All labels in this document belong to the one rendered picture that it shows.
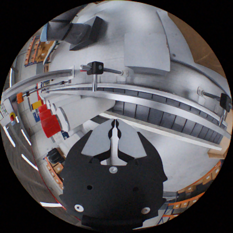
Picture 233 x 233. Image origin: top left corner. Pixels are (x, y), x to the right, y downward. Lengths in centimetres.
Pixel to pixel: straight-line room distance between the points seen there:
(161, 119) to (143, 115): 5
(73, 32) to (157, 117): 49
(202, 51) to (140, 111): 26
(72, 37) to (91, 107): 38
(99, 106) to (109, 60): 20
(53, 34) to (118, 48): 31
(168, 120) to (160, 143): 14
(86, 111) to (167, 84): 23
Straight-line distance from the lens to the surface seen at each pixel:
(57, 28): 42
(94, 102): 17
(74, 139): 49
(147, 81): 25
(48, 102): 28
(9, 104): 55
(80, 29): 44
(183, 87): 26
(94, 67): 16
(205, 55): 22
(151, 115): 21
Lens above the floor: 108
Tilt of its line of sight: 51 degrees down
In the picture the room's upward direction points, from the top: 127 degrees counter-clockwise
